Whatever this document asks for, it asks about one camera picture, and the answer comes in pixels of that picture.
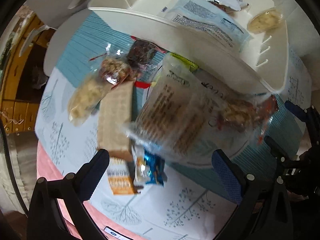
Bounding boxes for blue snack packet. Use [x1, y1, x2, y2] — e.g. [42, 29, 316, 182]
[144, 151, 165, 186]

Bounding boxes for clear bag mixed nuts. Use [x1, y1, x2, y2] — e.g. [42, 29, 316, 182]
[217, 95, 278, 145]

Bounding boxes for pink sofa cushion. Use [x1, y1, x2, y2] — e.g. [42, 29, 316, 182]
[30, 143, 142, 239]

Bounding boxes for white rice cracker bag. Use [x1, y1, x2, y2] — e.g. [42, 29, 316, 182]
[122, 55, 259, 167]

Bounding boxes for green snack packet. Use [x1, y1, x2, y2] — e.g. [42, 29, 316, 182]
[170, 53, 199, 73]

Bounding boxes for white packet yellow cubes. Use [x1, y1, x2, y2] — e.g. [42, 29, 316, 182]
[131, 145, 150, 186]

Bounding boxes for orange oats bar packet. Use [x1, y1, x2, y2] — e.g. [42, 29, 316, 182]
[106, 157, 138, 195]

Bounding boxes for wooden desk with drawers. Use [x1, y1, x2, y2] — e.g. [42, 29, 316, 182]
[1, 5, 55, 134]

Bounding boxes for clear bag yellow pastry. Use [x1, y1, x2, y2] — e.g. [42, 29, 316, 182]
[247, 8, 283, 34]

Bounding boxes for white plastic storage bin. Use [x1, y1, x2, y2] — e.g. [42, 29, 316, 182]
[88, 0, 289, 94]

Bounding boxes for dark dried fruit packet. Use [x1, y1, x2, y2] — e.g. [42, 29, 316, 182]
[126, 40, 159, 68]

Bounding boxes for grey office chair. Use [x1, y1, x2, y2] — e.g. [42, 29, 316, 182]
[19, 0, 91, 76]

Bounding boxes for clear bag puffed snack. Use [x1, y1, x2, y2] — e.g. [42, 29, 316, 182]
[67, 74, 113, 126]

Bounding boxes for light blue label snack bag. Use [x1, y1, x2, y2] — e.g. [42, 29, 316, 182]
[164, 0, 252, 53]

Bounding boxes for beige wafer biscuit packet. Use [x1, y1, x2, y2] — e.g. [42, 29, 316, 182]
[97, 81, 135, 162]

